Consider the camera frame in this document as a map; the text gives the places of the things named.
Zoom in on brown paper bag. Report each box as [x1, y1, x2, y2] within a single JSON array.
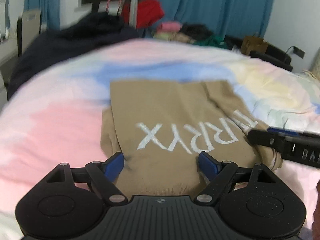
[[240, 36, 268, 56]]

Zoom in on blue curtain left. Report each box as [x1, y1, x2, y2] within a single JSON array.
[[24, 0, 62, 30]]

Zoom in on tan sweatshirt with logo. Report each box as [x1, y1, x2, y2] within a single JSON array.
[[101, 80, 282, 197]]

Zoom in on grey chair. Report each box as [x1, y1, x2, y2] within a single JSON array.
[[17, 9, 42, 57]]

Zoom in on wall power socket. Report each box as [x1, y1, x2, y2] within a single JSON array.
[[293, 46, 305, 59]]

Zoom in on black sofa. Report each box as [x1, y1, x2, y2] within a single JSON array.
[[225, 35, 293, 72]]

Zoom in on pink garment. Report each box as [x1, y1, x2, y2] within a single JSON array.
[[157, 21, 182, 32]]

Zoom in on white dresser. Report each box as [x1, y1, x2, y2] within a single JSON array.
[[1, 39, 18, 94]]

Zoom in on beige garment on sofa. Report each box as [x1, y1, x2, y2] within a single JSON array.
[[153, 31, 196, 44]]

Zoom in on blue curtain right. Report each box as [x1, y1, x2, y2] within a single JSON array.
[[158, 0, 273, 38]]

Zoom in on person's right hand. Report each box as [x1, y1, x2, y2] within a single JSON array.
[[312, 181, 320, 238]]

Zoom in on red garment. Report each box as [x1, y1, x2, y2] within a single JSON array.
[[121, 0, 165, 29]]

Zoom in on black garment on sofa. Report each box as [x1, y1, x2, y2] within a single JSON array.
[[180, 24, 214, 41]]

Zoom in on dark navy garment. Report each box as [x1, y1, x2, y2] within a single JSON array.
[[7, 12, 139, 99]]

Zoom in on blue curtain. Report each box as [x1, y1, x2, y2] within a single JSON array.
[[24, 0, 62, 30], [158, 0, 273, 38]]

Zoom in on metal clothes rack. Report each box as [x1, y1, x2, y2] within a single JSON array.
[[106, 0, 138, 28]]

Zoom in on green garment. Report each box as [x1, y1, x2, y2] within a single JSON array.
[[194, 35, 228, 49]]

